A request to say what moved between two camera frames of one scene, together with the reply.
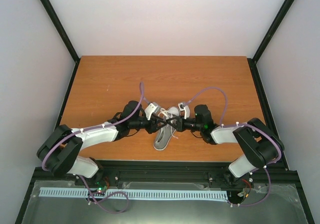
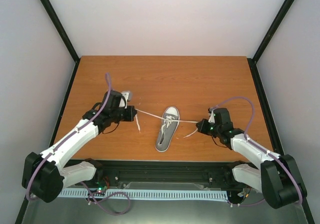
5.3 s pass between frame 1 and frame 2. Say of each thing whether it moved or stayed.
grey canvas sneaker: stayed
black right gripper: moved
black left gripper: moved
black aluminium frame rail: stayed
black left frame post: stayed
